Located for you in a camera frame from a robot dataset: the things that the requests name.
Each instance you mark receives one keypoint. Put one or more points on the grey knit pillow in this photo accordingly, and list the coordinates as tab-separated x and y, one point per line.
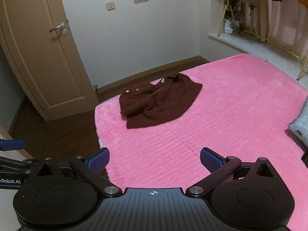
299	127

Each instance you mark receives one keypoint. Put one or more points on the white windowsill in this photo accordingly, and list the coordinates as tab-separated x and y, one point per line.
231	39

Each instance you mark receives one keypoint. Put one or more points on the brown knit sweater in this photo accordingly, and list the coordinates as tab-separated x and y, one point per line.
158	101

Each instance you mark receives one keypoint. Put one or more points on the beige wooden door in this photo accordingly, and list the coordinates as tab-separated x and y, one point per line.
43	53

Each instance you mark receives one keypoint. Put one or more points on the pink curtain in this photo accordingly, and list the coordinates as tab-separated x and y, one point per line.
284	21

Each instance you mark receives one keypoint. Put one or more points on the gold metal clothes rack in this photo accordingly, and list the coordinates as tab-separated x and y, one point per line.
264	39

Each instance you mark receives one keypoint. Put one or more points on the metal door stopper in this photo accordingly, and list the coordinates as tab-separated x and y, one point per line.
95	87

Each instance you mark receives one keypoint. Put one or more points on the pink ribbed blanket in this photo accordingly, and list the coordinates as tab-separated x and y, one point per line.
228	113

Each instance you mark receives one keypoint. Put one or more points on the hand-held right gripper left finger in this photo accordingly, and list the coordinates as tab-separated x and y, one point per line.
99	160

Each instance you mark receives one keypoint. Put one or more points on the white bag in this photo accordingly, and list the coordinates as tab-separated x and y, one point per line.
228	25

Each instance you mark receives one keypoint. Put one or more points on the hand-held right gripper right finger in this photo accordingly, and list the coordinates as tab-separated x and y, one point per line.
210	160

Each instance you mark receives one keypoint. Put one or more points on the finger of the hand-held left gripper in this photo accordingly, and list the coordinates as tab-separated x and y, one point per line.
14	164
12	145

